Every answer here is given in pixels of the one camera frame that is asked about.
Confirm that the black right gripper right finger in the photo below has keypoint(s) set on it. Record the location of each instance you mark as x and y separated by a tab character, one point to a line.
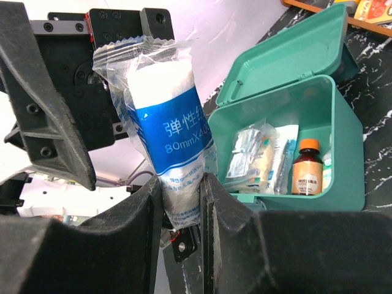
290	251

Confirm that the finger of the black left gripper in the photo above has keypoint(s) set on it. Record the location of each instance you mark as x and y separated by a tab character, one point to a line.
47	128

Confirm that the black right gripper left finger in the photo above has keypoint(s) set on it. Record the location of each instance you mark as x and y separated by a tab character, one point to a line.
113	252

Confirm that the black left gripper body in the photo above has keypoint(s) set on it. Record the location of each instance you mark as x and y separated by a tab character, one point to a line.
67	41

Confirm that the green blue bandage packet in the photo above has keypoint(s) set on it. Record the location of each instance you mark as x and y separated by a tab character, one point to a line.
244	185

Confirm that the white gauze packet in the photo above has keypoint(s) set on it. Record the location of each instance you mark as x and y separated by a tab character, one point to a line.
253	151

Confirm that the blue cap small bottle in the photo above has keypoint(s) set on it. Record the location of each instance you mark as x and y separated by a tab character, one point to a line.
152	86

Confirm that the brown glass medicine bottle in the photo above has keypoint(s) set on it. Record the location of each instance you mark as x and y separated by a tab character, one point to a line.
307	169

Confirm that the white bottle green label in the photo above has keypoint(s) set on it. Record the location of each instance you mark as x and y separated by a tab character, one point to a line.
327	168

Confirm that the teal medicine kit box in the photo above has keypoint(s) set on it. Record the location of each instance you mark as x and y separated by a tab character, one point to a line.
291	78

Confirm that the wooden shelf rack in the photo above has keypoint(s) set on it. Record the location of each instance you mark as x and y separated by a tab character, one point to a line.
339	14

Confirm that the orange spiral notebook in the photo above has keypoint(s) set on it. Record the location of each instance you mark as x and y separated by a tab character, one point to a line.
374	11

